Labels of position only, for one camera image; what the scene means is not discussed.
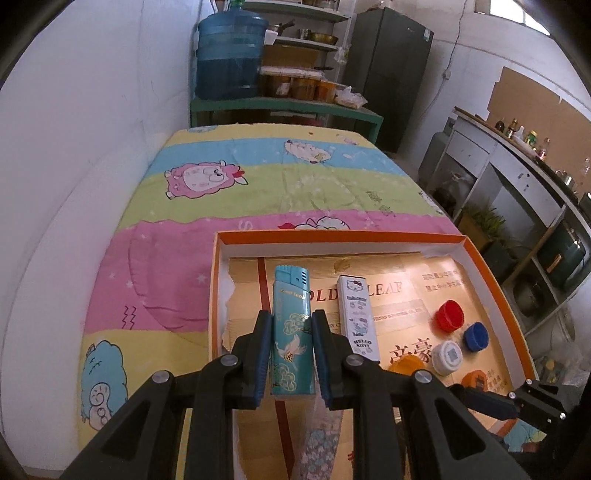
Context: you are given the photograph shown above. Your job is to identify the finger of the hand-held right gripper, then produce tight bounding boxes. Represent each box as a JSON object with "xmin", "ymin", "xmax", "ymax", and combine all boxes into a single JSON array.
[{"xmin": 448, "ymin": 384, "xmax": 520, "ymax": 421}]

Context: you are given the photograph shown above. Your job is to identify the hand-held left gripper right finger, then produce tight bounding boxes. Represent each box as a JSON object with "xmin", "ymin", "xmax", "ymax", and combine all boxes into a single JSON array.
[{"xmin": 311, "ymin": 309, "xmax": 532, "ymax": 480}]

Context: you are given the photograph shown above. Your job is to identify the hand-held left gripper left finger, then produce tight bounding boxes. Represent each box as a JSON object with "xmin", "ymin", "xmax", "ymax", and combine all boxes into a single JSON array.
[{"xmin": 60, "ymin": 309, "xmax": 274, "ymax": 480}]

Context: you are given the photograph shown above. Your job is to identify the teal crane-print lighter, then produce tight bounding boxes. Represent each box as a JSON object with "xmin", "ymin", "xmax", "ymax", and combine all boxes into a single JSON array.
[{"xmin": 270, "ymin": 265, "xmax": 317, "ymax": 398}]

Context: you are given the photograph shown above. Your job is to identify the white cartoon lighter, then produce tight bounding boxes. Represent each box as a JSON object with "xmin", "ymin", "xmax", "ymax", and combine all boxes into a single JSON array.
[{"xmin": 336, "ymin": 274, "xmax": 382, "ymax": 363}]

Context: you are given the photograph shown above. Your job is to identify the white bottle cap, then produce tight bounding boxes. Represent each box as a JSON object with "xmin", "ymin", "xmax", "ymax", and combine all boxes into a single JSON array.
[{"xmin": 431, "ymin": 340, "xmax": 464, "ymax": 376}]

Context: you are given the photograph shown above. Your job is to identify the blue bottle cap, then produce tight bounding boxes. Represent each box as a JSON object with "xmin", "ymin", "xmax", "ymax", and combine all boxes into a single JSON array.
[{"xmin": 462, "ymin": 322, "xmax": 489, "ymax": 352}]

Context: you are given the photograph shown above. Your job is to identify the plain orange bottle cap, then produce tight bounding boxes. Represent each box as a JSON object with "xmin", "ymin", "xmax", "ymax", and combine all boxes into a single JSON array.
[{"xmin": 387, "ymin": 357, "xmax": 428, "ymax": 376}]

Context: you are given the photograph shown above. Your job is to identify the red bottle cap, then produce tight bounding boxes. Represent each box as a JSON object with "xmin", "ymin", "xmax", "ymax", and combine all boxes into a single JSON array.
[{"xmin": 435, "ymin": 300, "xmax": 465, "ymax": 332}]

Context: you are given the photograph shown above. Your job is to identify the orange-rimmed cardboard box tray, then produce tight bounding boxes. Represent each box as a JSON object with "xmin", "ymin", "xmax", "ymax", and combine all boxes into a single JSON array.
[{"xmin": 210, "ymin": 229, "xmax": 539, "ymax": 480}]

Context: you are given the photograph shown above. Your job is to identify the orange bottle cap dark print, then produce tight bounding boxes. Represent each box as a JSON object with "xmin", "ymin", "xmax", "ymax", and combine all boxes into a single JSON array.
[{"xmin": 461, "ymin": 370, "xmax": 497, "ymax": 393}]

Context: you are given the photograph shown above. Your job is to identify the floral patterned lighter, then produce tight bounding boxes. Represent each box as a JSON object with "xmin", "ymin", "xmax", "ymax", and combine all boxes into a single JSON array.
[{"xmin": 291, "ymin": 401, "xmax": 345, "ymax": 480}]

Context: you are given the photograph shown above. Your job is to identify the metal pot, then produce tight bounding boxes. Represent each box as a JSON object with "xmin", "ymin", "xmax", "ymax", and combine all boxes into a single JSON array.
[{"xmin": 515, "ymin": 281, "xmax": 548, "ymax": 315}]

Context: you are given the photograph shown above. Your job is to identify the dark green rice cooker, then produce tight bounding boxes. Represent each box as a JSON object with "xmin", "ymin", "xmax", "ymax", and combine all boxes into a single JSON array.
[{"xmin": 538, "ymin": 222, "xmax": 587, "ymax": 287}]

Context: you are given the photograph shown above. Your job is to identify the green leafy vegetables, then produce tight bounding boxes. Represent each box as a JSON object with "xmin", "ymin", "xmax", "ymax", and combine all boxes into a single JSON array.
[{"xmin": 462, "ymin": 205, "xmax": 511, "ymax": 243}]

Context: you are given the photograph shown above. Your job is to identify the white kitchen counter cabinet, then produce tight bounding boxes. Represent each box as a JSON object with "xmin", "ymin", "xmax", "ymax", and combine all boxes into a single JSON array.
[{"xmin": 418, "ymin": 107, "xmax": 591, "ymax": 333}]

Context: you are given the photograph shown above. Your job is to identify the grey gas cylinder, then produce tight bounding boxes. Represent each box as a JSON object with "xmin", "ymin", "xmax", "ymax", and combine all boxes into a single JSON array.
[{"xmin": 419, "ymin": 117, "xmax": 455, "ymax": 185}]

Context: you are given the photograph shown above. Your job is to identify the green low table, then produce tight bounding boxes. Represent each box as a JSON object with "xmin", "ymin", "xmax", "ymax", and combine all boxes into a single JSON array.
[{"xmin": 189, "ymin": 95, "xmax": 385, "ymax": 146}]

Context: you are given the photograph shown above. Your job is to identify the plastic bag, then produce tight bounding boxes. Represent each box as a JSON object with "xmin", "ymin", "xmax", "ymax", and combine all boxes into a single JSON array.
[{"xmin": 335, "ymin": 87, "xmax": 369, "ymax": 109}]

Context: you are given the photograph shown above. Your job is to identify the dark refrigerator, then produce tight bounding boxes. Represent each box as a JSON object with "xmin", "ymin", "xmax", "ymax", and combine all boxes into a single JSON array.
[{"xmin": 344, "ymin": 7, "xmax": 435, "ymax": 153}]

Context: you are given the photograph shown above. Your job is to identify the cardboard box on shelf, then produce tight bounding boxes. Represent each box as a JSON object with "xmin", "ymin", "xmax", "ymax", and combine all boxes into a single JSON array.
[{"xmin": 262, "ymin": 45, "xmax": 324, "ymax": 68}]

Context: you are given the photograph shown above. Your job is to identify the blue water jug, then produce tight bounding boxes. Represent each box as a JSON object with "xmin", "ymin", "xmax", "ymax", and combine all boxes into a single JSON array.
[{"xmin": 195, "ymin": 2, "xmax": 269, "ymax": 101}]

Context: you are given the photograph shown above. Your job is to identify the window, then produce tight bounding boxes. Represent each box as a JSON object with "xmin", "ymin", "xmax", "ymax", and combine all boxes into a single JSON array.
[{"xmin": 522, "ymin": 4, "xmax": 552, "ymax": 35}]

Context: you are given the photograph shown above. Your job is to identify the cardboard sheet on wall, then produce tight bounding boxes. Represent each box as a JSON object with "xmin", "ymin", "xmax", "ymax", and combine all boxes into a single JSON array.
[{"xmin": 487, "ymin": 67, "xmax": 591, "ymax": 153}]

